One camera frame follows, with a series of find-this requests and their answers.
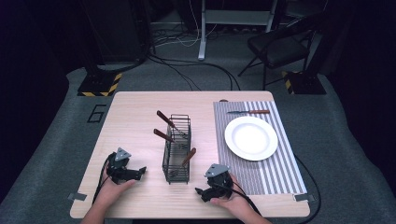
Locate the black floor cable bundle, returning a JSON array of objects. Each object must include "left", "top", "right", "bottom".
[{"left": 146, "top": 52, "right": 242, "bottom": 91}]

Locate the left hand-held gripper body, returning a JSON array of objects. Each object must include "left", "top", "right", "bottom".
[{"left": 106, "top": 147, "right": 140, "bottom": 185}]

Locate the grey striped placemat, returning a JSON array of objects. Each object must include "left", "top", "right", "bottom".
[{"left": 212, "top": 100, "right": 308, "bottom": 196}]

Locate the wooden-handled fork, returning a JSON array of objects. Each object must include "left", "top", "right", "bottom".
[
  {"left": 152, "top": 128, "right": 189, "bottom": 147},
  {"left": 156, "top": 109, "right": 190, "bottom": 138}
]

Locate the grey tape piece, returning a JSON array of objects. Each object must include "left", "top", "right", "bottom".
[
  {"left": 293, "top": 192, "right": 316, "bottom": 203},
  {"left": 67, "top": 192, "right": 89, "bottom": 202}
]

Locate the hand-held gripper cable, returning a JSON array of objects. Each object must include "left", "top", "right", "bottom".
[
  {"left": 214, "top": 180, "right": 263, "bottom": 217},
  {"left": 92, "top": 152, "right": 117, "bottom": 205}
]

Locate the white round plate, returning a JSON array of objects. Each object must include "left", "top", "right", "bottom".
[{"left": 224, "top": 116, "right": 279, "bottom": 162}]

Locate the black yellow striped stand base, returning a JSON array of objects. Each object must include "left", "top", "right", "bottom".
[
  {"left": 281, "top": 70, "right": 328, "bottom": 95},
  {"left": 77, "top": 72, "right": 123, "bottom": 98}
]

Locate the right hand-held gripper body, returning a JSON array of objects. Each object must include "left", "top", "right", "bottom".
[{"left": 204, "top": 163, "right": 234, "bottom": 201}]

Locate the person's left hand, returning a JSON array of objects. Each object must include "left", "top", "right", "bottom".
[{"left": 92, "top": 178, "right": 138, "bottom": 216}]

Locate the wooden-handled knife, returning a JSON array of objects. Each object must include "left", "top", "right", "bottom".
[{"left": 226, "top": 108, "right": 271, "bottom": 116}]

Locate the white metal stand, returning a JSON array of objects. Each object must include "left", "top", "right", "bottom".
[{"left": 197, "top": 0, "right": 279, "bottom": 62}]

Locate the left hand-held gripper cable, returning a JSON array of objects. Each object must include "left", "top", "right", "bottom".
[{"left": 92, "top": 152, "right": 117, "bottom": 205}]

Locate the wooden-handled spoon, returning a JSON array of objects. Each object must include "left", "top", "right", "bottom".
[{"left": 170, "top": 147, "right": 197, "bottom": 177}]

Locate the black wire cutlery basket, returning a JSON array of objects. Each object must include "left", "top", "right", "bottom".
[{"left": 162, "top": 114, "right": 191, "bottom": 185}]

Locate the right hand-held gripper cable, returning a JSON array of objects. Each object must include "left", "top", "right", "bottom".
[{"left": 214, "top": 180, "right": 263, "bottom": 217}]

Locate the person's right hand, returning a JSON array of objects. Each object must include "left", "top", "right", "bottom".
[{"left": 209, "top": 174, "right": 254, "bottom": 219}]

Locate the black folding chair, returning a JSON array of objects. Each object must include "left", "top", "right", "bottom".
[{"left": 237, "top": 13, "right": 321, "bottom": 91}]

